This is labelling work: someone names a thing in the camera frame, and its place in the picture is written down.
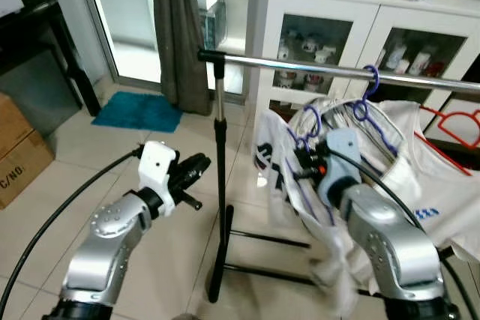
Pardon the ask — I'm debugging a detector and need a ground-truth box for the dark grey curtain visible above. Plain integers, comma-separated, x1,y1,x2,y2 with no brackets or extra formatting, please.
153,0,215,116

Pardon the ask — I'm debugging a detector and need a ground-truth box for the white glass door cabinet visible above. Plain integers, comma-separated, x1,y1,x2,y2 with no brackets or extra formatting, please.
250,0,480,157

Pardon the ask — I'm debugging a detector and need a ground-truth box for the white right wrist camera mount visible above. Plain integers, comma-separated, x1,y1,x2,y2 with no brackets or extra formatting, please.
318,128,362,210

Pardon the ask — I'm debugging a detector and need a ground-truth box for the silver clothes rack rod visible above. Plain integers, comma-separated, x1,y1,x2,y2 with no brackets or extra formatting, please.
197,49,480,94

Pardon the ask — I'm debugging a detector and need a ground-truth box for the printed cardboard box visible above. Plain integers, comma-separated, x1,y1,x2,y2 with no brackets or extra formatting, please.
0,129,56,210

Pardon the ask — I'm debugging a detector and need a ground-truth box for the white shirt with blue print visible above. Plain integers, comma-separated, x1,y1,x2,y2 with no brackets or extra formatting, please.
360,99,480,261

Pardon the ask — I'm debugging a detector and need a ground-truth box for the black clothes rack stand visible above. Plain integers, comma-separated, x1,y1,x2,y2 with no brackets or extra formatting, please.
205,56,391,304

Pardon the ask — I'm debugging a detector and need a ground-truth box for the sliding glass door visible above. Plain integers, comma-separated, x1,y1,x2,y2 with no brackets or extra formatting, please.
75,0,263,100

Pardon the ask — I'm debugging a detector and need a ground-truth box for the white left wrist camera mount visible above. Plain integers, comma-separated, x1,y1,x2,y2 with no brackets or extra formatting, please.
138,141,179,217

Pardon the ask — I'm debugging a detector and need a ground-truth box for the teal floor mat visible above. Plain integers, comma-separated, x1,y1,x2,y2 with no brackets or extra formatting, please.
91,91,184,134

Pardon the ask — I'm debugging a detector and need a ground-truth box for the red plastic hanger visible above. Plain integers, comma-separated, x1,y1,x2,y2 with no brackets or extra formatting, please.
418,105,480,178

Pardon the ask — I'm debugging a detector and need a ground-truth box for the black desk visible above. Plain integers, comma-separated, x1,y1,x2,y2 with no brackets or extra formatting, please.
0,0,103,139

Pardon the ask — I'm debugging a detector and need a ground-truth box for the white grey appliance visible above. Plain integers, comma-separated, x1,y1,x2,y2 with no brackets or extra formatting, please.
196,0,227,51

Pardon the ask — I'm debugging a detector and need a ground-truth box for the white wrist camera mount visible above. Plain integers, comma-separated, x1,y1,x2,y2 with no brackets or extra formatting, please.
318,128,362,210
138,141,179,217

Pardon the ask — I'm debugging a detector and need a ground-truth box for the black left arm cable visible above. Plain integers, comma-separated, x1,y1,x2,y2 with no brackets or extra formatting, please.
0,148,145,317

